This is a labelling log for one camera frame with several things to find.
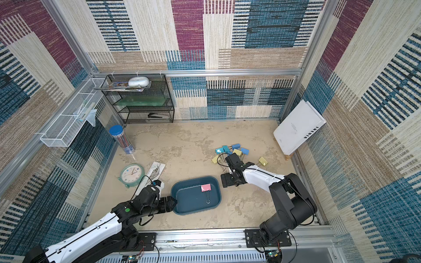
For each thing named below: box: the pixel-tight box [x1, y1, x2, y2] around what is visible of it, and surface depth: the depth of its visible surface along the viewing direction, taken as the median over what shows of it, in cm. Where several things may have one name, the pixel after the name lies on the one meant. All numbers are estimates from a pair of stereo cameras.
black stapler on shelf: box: [147, 112, 170, 119], surface depth 111 cm
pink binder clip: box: [200, 183, 213, 205], surface depth 89 cm
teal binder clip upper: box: [214, 145, 233, 156], surface depth 106 cm
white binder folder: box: [272, 99, 327, 156], surface depth 91 cm
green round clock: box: [117, 163, 145, 189], surface depth 94 cm
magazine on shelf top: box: [93, 81, 152, 93], surface depth 88 cm
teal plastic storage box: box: [170, 175, 223, 216], surface depth 89 cm
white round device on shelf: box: [128, 76, 150, 89], surface depth 91 cm
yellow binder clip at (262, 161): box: [257, 156, 269, 167], surface depth 100 cm
